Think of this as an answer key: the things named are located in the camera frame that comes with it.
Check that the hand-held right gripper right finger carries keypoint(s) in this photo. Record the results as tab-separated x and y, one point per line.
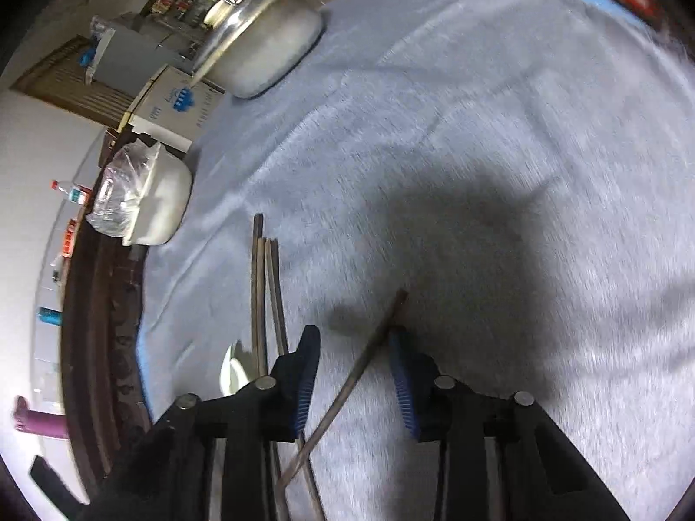
403	385

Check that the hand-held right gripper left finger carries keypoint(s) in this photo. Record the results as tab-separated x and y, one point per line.
303	385

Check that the long grey-brown chopstick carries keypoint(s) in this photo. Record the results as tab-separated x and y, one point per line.
358	374

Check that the white ceramic spoon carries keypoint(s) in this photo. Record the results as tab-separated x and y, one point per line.
234	369

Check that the purple thermos bottle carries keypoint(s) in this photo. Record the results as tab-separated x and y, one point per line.
41	420

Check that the carved wooden sideboard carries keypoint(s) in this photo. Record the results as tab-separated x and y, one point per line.
92	336

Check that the teal thermos bottle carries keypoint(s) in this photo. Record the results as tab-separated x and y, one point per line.
50	316

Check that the white ceramic pot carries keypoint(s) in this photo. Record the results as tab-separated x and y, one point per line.
163	201

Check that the clear plastic bag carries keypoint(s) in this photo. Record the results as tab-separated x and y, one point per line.
119	190

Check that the grey fleece tablecloth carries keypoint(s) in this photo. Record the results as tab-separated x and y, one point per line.
461	119

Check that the clear bottle with red cap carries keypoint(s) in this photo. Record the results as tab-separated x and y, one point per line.
73	191

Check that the white chest freezer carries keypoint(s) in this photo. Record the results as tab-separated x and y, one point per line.
174	103

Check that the grey refrigerator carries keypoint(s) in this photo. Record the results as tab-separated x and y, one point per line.
130	59

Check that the metal pot lid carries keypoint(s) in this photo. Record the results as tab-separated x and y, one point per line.
244	16

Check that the brown wooden door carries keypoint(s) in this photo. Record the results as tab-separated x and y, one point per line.
70	81

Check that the shelf of bottles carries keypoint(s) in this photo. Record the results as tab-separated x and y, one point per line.
184	2

